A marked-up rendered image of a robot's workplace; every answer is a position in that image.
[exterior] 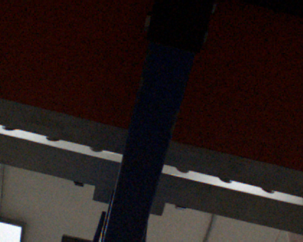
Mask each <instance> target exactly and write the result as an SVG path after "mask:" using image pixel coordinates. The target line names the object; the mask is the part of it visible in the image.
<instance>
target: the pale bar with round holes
mask: <svg viewBox="0 0 303 242"><path fill-rule="evenodd" d="M122 156H123V154H117V153H112V152H110V151H104V150H101V149H96V148H90V147H88V146H86V145H79V144H76V143H72V142H67V141H65V140H59V139H57V138H50V137H46V136H44V135H38V134H35V133H29V132H25V131H22V130H16V129H14V128H10V127H6V126H1V125H0V163H1V164H6V165H8V166H14V167H17V168H21V169H25V170H30V171H36V172H38V173H40V174H47V175H51V176H55V177H59V178H62V179H68V180H70V181H75V182H81V183H83V184H89V185H92V186H96V187H102V188H105V189H111V190H113V191H115V186H116V181H117V178H118V172H119V170H120V163H121V159H122ZM154 200H156V201H158V202H165V203H169V204H171V205H177V206H180V207H186V208H190V209H193V210H199V211H201V212H207V213H212V214H215V215H220V216H223V217H228V218H233V219H236V220H241V221H245V222H249V223H255V224H257V225H263V226H265V227H270V228H276V229H279V230H285V231H287V232H292V233H298V234H299V235H302V236H303V198H302V197H297V196H292V195H290V194H284V193H281V192H275V191H271V190H269V189H263V188H260V187H254V186H250V185H247V184H242V183H239V182H235V181H231V180H226V179H220V178H218V177H214V176H209V175H205V174H199V173H197V172H192V171H189V170H184V169H178V168H176V167H173V166H168V165H164V168H163V169H162V175H161V176H160V181H159V184H158V187H157V193H156V194H155V197H154Z"/></svg>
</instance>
